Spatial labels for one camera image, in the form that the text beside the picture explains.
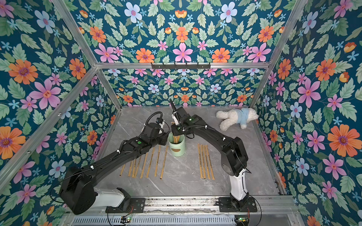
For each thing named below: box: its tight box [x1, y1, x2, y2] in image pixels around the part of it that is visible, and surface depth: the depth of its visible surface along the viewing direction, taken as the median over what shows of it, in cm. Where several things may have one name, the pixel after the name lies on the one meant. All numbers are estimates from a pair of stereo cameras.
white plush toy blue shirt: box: [215, 107, 259, 132], surface depth 106 cm
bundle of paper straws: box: [173, 135, 181, 144], surface depth 90 cm
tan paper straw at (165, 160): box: [159, 145, 169, 180], surface depth 90 cm
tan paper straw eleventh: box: [204, 144, 211, 180], surface depth 90 cm
